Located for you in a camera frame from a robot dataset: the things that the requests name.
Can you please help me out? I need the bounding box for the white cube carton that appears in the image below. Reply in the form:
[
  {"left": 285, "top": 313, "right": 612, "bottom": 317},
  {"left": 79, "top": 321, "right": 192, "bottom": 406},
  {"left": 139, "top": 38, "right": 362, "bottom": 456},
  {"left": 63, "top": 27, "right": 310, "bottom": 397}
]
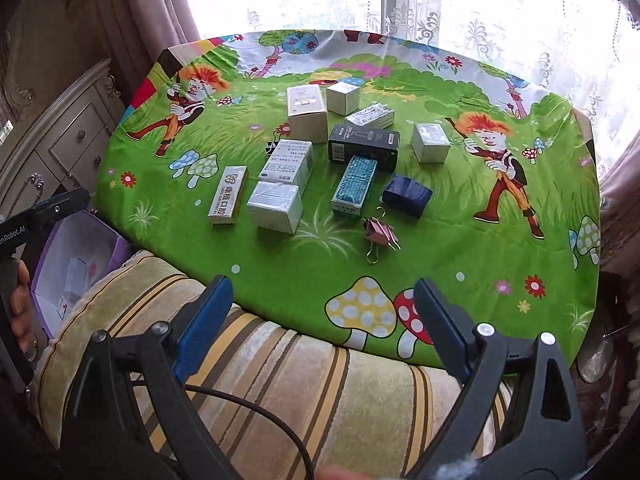
[{"left": 411, "top": 123, "right": 451, "bottom": 164}]

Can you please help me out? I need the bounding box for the green cartoon printed tablecloth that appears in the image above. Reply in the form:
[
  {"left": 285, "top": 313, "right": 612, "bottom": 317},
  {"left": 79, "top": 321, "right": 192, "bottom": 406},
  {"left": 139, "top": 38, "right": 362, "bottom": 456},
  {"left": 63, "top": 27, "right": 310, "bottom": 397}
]
[{"left": 95, "top": 29, "right": 601, "bottom": 368}]

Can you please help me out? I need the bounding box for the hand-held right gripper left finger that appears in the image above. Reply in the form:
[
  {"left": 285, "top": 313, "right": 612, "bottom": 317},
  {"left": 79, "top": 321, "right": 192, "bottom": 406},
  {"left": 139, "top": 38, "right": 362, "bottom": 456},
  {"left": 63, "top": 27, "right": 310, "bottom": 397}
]
[{"left": 60, "top": 276, "right": 234, "bottom": 480}]

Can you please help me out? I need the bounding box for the dark blue carton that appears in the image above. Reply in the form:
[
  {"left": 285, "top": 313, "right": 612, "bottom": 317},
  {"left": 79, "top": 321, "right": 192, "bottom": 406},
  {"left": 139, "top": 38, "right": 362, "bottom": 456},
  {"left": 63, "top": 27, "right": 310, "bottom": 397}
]
[{"left": 382, "top": 173, "right": 434, "bottom": 220}]

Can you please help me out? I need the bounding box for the white medicine carton with text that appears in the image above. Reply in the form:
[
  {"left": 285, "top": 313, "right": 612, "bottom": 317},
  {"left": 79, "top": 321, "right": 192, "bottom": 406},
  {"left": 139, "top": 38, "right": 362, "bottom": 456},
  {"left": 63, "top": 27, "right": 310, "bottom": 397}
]
[{"left": 259, "top": 139, "right": 314, "bottom": 194}]

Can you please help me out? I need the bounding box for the teal patterned long carton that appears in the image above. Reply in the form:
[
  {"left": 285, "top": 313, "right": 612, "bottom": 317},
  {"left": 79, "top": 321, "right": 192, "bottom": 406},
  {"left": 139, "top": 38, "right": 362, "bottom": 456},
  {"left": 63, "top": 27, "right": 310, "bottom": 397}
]
[{"left": 331, "top": 155, "right": 377, "bottom": 217}]

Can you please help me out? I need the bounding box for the black rectangular carton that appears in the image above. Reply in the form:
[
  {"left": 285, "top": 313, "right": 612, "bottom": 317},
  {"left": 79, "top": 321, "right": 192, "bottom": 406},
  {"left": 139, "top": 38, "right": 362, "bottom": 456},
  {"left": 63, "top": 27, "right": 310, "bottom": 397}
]
[{"left": 328, "top": 123, "right": 401, "bottom": 171}]

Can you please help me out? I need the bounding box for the white paper with pink stain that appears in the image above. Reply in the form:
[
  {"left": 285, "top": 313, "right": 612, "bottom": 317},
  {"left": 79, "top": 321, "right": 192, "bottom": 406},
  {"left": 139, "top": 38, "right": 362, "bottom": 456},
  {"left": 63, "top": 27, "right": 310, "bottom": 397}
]
[{"left": 86, "top": 256, "right": 108, "bottom": 291}]

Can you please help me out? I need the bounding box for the beige drape curtain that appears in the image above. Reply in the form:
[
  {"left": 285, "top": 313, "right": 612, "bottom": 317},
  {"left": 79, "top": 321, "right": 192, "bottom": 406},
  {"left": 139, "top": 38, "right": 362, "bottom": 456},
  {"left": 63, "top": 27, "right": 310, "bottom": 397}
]
[
  {"left": 95, "top": 0, "right": 201, "bottom": 106},
  {"left": 599, "top": 145, "right": 640, "bottom": 266}
]

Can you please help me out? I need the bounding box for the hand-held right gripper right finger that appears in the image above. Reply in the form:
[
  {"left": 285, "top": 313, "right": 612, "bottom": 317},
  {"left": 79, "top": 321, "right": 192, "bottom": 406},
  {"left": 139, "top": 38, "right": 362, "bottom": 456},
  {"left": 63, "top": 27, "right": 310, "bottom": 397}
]
[{"left": 410, "top": 277, "right": 587, "bottom": 480}]

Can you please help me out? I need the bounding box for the white carton with fine print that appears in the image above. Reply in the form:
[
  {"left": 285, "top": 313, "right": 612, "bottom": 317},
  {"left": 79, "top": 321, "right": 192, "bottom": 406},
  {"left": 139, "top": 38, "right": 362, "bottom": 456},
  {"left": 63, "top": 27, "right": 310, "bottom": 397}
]
[{"left": 63, "top": 258, "right": 90, "bottom": 294}]

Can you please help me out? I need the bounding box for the white ornate dresser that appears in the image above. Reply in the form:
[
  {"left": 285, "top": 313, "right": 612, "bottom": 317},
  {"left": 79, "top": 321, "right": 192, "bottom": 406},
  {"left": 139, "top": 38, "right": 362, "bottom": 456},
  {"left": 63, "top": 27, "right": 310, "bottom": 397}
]
[{"left": 0, "top": 57, "right": 126, "bottom": 221}]

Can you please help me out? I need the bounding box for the person's left hand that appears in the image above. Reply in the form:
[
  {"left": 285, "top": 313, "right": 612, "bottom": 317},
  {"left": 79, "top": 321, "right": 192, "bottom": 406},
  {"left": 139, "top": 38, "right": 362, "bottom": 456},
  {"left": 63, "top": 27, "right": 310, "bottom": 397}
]
[{"left": 9, "top": 259, "right": 48, "bottom": 362}]

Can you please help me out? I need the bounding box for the white dresser drawer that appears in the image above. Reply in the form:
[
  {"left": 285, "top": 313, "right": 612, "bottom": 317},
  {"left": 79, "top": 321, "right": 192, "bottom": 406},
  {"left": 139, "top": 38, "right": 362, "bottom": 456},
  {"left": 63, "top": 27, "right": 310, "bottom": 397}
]
[
  {"left": 49, "top": 101, "right": 103, "bottom": 161},
  {"left": 70, "top": 127, "right": 116, "bottom": 186}
]

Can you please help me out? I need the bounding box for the black cable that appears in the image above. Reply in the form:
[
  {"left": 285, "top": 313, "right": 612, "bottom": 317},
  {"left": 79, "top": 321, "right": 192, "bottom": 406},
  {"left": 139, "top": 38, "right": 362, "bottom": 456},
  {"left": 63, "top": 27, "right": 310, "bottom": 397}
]
[{"left": 125, "top": 382, "right": 317, "bottom": 480}]

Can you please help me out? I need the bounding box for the small white square carton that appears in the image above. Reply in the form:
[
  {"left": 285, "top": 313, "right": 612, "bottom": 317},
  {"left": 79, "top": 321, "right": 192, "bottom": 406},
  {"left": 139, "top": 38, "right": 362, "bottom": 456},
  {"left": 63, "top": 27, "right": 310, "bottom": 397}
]
[{"left": 326, "top": 81, "right": 361, "bottom": 116}]

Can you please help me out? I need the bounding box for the pink binder clip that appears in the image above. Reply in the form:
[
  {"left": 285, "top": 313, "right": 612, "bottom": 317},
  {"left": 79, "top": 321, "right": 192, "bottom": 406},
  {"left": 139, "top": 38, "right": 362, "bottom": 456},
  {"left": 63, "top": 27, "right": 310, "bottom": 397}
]
[{"left": 363, "top": 207, "right": 402, "bottom": 264}]

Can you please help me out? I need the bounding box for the white printed flat packet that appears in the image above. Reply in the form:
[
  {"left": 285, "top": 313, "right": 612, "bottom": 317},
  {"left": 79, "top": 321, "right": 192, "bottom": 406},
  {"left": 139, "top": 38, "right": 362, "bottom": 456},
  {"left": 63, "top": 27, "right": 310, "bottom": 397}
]
[{"left": 345, "top": 102, "right": 395, "bottom": 130}]

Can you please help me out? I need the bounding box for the round shiny glass object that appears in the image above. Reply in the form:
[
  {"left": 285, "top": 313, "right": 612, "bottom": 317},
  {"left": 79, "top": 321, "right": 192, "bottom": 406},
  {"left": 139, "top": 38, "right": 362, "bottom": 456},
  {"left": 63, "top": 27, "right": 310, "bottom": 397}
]
[{"left": 577, "top": 324, "right": 632, "bottom": 384}]

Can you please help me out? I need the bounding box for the plain white wrapped carton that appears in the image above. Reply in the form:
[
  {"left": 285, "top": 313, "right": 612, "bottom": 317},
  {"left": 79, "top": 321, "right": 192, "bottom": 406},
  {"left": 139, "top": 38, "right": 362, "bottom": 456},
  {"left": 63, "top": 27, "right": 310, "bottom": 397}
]
[{"left": 246, "top": 180, "right": 305, "bottom": 235}]

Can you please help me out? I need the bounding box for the purple cardboard box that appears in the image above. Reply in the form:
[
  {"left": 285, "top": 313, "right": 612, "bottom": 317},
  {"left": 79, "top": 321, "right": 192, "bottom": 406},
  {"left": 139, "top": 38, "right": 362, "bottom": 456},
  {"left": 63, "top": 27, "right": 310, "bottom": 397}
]
[{"left": 30, "top": 209, "right": 133, "bottom": 341}]

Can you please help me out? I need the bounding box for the white lace sheer curtain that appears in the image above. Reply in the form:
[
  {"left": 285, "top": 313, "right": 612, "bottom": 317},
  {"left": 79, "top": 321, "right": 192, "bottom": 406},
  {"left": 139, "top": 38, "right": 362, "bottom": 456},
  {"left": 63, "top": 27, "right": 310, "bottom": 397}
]
[{"left": 180, "top": 0, "right": 640, "bottom": 171}]

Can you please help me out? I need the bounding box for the tall beige carton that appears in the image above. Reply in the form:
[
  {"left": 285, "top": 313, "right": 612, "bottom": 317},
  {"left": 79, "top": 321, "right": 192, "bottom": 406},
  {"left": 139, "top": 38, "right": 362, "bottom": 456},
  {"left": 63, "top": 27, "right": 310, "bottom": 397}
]
[{"left": 287, "top": 85, "right": 329, "bottom": 144}]

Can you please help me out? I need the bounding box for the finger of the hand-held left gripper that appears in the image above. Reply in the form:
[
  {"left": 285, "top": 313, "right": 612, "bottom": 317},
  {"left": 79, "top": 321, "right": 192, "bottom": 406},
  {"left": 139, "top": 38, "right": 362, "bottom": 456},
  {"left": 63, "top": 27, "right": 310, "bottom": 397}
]
[{"left": 29, "top": 187, "right": 92, "bottom": 232}]

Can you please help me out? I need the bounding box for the white label card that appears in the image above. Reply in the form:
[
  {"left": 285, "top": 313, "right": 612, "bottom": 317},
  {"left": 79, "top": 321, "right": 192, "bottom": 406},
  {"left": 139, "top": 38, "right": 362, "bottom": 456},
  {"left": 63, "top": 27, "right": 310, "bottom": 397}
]
[{"left": 207, "top": 165, "right": 250, "bottom": 225}]

